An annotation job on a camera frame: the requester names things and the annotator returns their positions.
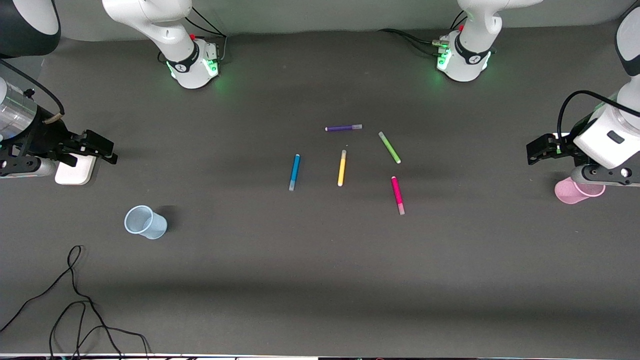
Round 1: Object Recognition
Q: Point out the pink marker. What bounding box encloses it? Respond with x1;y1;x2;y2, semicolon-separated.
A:
390;176;406;216

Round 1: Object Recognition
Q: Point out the blue marker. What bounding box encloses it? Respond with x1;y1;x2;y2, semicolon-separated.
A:
288;154;301;192

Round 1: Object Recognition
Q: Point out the white rounded block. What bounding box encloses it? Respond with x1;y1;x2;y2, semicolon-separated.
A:
54;154;97;186

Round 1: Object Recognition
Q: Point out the pink plastic cup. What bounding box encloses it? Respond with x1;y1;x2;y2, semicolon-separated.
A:
554;176;606;205

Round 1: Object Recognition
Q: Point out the light blue plastic cup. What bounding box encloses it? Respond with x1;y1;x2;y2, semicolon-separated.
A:
124;205;168;240

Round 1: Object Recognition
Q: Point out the green marker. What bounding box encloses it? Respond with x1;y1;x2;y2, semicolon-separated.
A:
378;131;402;165

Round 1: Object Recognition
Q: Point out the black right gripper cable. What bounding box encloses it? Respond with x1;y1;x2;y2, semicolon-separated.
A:
0;59;67;125

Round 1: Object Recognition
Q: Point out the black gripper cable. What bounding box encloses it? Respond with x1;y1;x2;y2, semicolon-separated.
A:
0;59;67;125
557;89;640;148

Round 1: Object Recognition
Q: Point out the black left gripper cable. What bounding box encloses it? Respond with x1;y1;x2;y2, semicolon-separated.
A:
557;89;640;148

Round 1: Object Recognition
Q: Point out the thin black loose cable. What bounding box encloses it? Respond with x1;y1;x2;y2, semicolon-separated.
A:
0;245;152;360

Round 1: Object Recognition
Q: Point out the black base cable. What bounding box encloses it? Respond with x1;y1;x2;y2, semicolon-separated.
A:
377;10;469;57
184;6;229;64

